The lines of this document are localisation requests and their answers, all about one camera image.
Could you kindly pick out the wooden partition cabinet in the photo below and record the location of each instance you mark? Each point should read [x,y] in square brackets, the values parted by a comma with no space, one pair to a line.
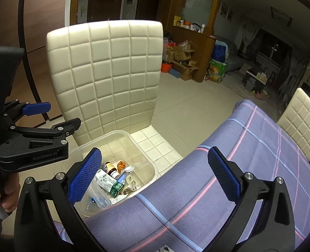
[197,42]

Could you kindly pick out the colourful printed bag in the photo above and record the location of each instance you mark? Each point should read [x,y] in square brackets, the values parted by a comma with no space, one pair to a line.
[216,71]

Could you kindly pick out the grey sofa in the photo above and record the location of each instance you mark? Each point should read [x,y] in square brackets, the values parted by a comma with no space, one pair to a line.
[237,57]

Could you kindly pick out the dark medicine bottle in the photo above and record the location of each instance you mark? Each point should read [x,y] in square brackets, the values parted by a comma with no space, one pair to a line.
[111,169]

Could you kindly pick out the group of small bottles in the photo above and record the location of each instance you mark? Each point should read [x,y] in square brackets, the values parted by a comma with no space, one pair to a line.
[187,25]

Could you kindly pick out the green white milk carton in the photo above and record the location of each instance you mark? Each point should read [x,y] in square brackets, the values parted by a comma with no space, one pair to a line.
[109,183]

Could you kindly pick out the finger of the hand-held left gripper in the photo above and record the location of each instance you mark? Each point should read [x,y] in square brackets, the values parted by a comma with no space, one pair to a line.
[36,108]
[52,132]

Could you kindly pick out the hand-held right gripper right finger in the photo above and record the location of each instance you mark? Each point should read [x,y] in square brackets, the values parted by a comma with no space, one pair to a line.
[224,176]

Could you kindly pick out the ceiling lamp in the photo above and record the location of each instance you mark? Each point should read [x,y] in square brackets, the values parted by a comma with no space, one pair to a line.
[281,15]

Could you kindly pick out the open cardboard box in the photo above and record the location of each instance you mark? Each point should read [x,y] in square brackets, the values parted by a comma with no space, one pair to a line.
[179,52]
[185,69]

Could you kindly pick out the orange bucket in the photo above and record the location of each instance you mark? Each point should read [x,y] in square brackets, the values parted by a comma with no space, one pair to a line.
[166,68]

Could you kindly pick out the wall pictures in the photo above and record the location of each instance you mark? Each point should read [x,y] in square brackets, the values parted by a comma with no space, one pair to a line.
[225,10]

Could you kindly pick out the patterned curtain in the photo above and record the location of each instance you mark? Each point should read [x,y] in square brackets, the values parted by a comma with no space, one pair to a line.
[292,73]
[249,34]

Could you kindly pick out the clear plastic tray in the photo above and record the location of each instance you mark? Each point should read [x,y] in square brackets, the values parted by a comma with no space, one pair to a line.
[98,199]

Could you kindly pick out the coffee table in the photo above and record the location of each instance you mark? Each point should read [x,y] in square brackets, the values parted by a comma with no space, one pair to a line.
[254,80]

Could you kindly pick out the cream quilted chair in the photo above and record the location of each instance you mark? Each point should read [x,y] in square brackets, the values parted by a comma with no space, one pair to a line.
[112,78]
[302,120]

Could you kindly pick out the person's left hand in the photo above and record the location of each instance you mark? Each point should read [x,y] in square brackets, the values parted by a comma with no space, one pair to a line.
[11,197]

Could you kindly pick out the dark window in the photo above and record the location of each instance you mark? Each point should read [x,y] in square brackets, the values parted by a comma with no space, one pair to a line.
[274,46]

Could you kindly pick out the blue white packet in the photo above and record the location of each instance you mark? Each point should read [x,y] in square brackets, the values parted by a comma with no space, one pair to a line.
[123,176]

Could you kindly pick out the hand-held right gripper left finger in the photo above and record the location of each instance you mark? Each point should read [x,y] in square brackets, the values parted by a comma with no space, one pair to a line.
[84,176]

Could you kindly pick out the clear plastic bin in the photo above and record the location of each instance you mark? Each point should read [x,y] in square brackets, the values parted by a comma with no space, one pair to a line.
[112,147]

